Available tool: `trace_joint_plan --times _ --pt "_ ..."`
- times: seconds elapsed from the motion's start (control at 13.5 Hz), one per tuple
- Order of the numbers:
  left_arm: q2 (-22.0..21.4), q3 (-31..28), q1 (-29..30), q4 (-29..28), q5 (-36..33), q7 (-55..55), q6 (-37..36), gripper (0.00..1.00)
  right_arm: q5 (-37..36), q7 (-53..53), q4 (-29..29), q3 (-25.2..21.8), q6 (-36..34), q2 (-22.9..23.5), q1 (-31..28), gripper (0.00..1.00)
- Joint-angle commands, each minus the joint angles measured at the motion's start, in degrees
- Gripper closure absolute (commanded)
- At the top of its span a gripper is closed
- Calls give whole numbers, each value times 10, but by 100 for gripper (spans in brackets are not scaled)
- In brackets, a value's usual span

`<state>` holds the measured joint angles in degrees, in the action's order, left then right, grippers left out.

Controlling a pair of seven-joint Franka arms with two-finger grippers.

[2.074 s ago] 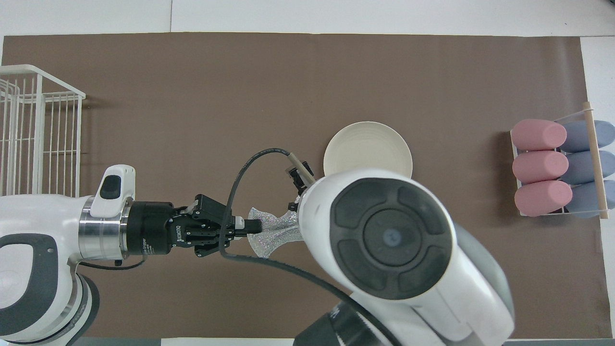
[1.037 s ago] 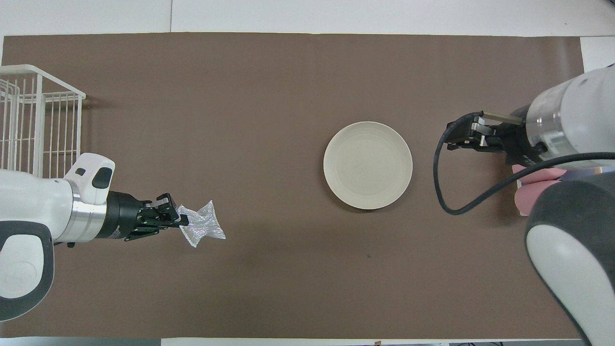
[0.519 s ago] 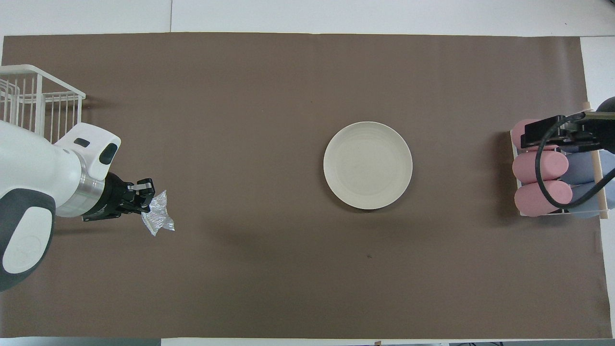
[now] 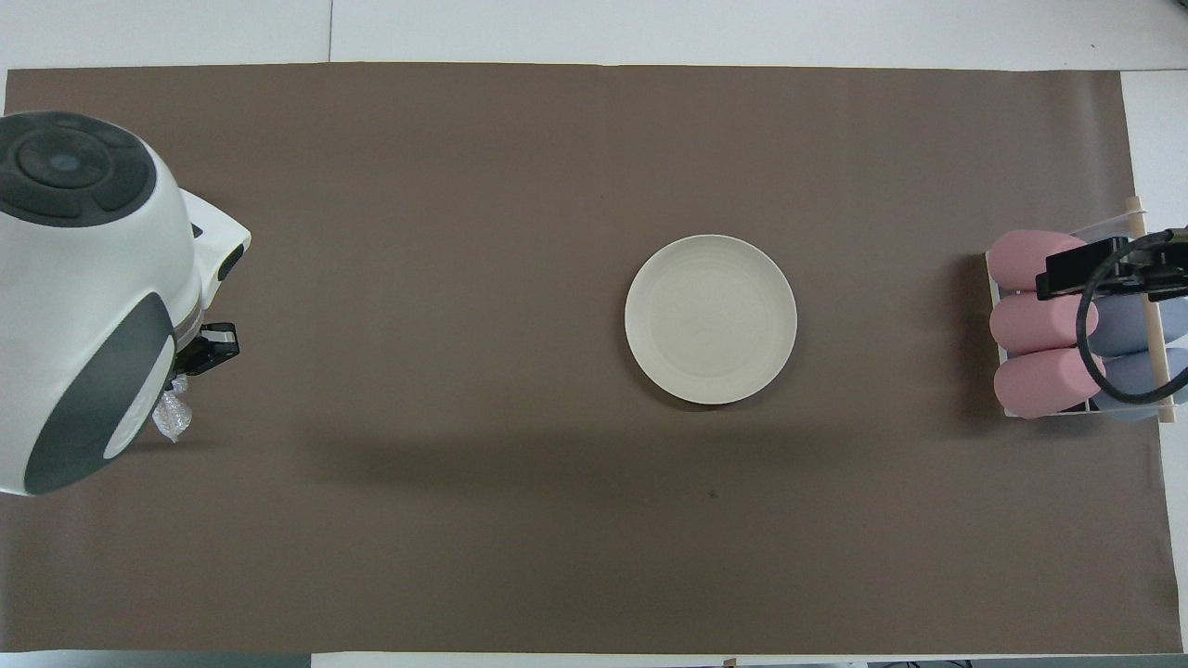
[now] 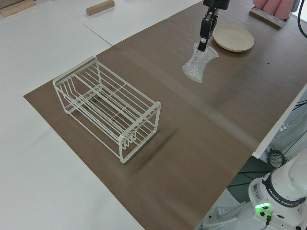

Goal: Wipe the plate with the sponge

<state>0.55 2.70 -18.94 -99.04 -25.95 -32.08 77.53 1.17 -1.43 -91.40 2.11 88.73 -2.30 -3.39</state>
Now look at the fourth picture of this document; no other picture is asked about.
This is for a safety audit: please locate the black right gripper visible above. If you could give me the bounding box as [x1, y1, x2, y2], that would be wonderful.
[1037, 237, 1188, 302]

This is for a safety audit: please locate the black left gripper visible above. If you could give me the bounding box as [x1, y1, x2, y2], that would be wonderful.
[170, 322, 240, 379]

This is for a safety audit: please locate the cream round plate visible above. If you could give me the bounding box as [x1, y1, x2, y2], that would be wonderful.
[625, 235, 798, 405]

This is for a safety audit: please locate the pink plastic cup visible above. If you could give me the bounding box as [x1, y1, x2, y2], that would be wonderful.
[987, 230, 1089, 292]
[989, 290, 1101, 355]
[993, 348, 1107, 418]

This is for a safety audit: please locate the blue plastic cup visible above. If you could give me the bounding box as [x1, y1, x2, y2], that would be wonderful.
[1086, 295, 1188, 356]
[1100, 348, 1188, 423]

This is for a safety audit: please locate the brown paper table mat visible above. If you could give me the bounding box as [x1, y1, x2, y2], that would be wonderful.
[0, 62, 1184, 655]

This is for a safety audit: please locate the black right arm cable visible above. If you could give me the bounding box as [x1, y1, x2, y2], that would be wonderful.
[1077, 227, 1188, 405]

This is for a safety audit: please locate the cup rack with wooden handle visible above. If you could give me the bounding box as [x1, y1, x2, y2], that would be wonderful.
[986, 197, 1180, 425]

